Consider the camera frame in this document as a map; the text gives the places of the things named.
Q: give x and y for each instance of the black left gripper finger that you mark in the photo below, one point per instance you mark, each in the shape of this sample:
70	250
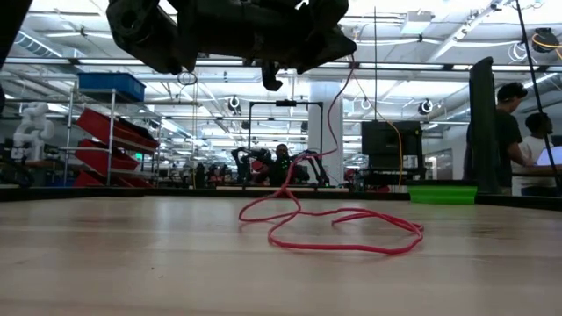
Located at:
333	46

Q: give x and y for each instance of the blue plastic crate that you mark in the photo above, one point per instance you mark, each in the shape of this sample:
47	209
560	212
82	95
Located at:
110	85

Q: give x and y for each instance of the black red robot station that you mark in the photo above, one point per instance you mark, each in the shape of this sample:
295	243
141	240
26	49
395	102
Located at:
241	164

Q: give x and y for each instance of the black robot station green lights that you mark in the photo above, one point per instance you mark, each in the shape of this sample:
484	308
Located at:
320	169

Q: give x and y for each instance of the green plastic bin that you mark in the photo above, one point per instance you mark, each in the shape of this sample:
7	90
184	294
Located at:
441	195

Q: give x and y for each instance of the white robot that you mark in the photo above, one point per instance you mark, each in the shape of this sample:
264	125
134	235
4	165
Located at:
35	127

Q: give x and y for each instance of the red plastic bin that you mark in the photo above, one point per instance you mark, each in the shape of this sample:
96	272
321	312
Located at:
88	180
94	158
101	125

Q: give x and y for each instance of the black gantry frame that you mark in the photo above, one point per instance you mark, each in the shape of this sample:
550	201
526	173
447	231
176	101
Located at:
263	103

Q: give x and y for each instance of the white round pillar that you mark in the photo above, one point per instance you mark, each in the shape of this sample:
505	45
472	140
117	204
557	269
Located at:
320	123

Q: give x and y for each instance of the black monitor cart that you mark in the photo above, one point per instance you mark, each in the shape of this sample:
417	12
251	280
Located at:
386	140

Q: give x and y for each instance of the long ceiling light strip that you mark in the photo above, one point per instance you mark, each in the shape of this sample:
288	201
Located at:
118	62

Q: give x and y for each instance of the open laptop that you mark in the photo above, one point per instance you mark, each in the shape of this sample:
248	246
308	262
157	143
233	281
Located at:
554	155

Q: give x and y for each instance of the person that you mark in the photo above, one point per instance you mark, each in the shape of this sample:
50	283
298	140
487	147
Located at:
509	131
278	171
533	149

